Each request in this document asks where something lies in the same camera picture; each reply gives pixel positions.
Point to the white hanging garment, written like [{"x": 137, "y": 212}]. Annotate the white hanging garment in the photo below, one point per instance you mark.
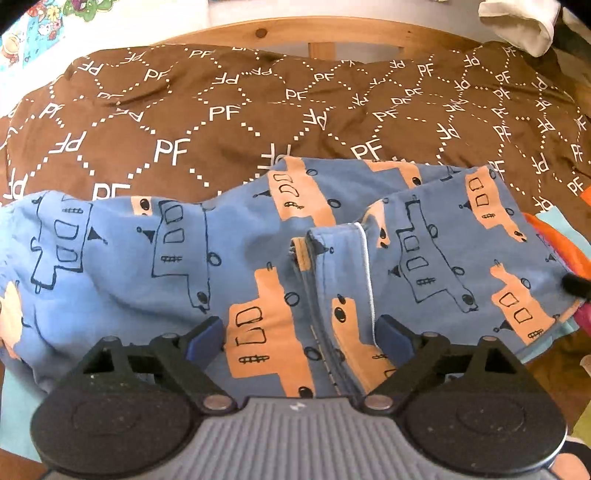
[{"x": 521, "y": 27}]

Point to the orange-haired cartoon figure poster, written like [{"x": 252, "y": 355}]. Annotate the orange-haired cartoon figure poster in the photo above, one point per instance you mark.
[{"x": 27, "y": 32}]

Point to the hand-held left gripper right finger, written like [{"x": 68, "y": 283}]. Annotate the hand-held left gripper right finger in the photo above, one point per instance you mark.
[{"x": 392, "y": 340}]

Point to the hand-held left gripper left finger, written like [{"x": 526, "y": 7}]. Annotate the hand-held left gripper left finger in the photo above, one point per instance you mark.
[{"x": 207, "y": 340}]

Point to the blue pants with orange cars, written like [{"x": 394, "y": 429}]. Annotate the blue pants with orange cars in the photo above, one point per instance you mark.
[{"x": 138, "y": 286}]

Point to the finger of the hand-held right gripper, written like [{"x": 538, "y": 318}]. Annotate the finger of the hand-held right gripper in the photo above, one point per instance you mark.
[{"x": 577, "y": 285}]

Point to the brown printed quilt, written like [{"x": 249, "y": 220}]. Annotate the brown printed quilt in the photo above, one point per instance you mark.
[{"x": 184, "y": 92}]

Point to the wooden bed frame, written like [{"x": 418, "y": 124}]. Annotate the wooden bed frame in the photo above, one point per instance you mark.
[{"x": 323, "y": 32}]

